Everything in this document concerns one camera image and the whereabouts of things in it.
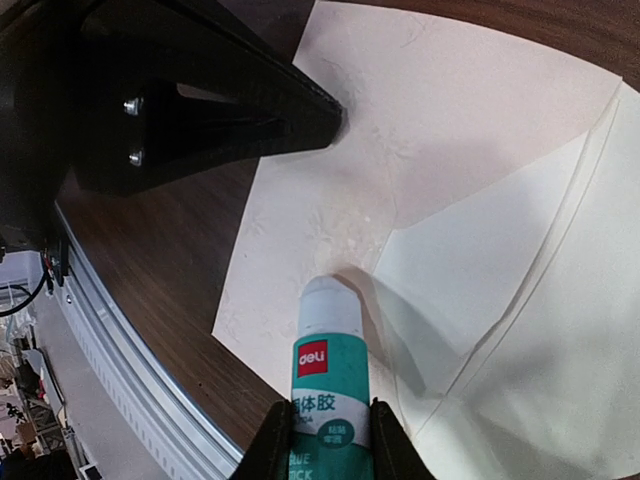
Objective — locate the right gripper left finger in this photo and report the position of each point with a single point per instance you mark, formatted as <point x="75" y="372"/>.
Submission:
<point x="267" y="456"/>

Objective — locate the beige envelope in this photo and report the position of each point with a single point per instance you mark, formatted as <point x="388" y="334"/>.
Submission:
<point x="483" y="198"/>

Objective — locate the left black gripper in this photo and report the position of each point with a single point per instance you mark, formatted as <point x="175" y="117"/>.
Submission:
<point x="37" y="39"/>

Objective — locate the green white glue stick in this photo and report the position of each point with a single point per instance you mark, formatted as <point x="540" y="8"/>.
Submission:
<point x="330" y="391"/>

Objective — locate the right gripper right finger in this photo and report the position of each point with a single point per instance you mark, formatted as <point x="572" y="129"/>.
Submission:
<point x="394" y="456"/>

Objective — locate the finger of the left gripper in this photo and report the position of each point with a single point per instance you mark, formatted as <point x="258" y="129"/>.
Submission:
<point x="168" y="89"/>

